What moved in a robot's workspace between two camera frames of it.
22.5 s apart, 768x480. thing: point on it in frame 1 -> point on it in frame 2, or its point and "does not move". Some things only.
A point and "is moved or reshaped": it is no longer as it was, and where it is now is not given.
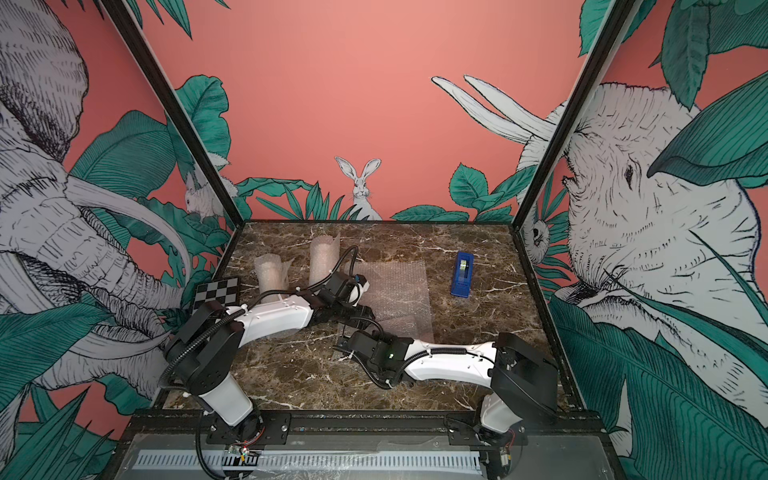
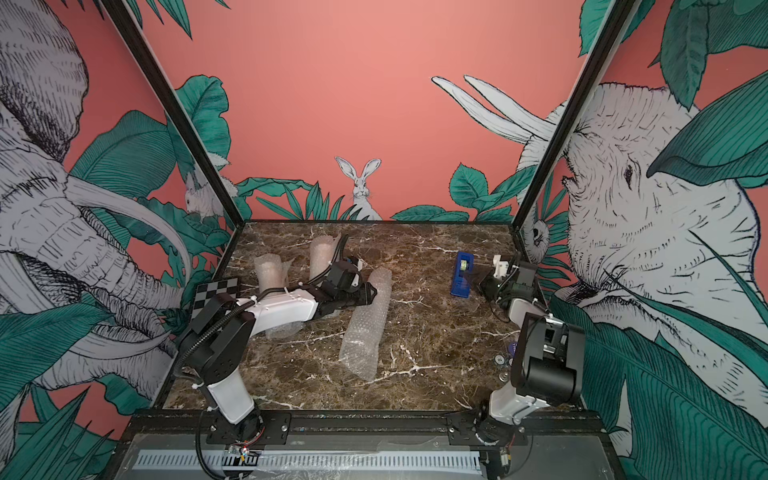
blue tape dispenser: x=462 y=274 does not move
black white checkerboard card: x=225 y=291 does not move
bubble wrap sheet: x=398 y=297 is moved or reshaped
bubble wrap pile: x=324 y=256 does not move
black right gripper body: x=384 y=340 -> x=493 y=288
